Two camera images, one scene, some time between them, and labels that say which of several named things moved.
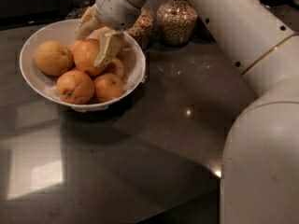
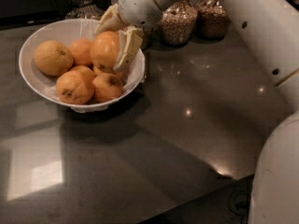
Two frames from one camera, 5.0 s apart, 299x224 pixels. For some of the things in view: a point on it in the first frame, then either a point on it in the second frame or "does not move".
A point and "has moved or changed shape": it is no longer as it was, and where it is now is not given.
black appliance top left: (34, 4) does not move
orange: (53, 58) does not move
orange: (84, 54) has moved or changed shape
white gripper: (116, 8) -> (135, 6)
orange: (107, 87) does not move
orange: (75, 87) does not move
